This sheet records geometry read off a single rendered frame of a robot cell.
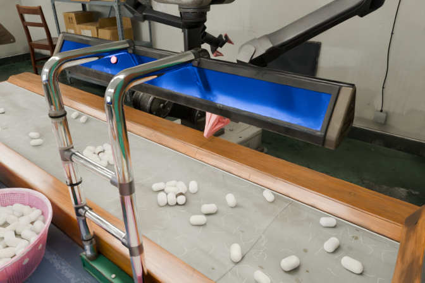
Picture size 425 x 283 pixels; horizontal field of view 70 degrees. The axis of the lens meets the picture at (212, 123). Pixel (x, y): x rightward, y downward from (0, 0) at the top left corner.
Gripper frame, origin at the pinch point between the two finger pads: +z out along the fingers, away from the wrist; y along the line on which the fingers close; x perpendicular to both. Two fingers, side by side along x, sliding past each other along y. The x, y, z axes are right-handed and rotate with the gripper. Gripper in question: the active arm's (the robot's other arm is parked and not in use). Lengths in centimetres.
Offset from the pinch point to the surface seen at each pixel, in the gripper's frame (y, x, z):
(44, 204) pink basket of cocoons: -20.5, -13.0, 33.0
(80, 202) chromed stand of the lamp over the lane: -2.0, -21.4, 26.2
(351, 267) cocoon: 39.7, 2.8, 12.8
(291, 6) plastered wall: -65, 111, -154
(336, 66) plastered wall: -23, 145, -130
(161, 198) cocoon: -0.4, -2.6, 19.1
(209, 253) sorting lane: 16.8, -3.7, 23.4
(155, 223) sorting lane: 2.6, -4.1, 24.1
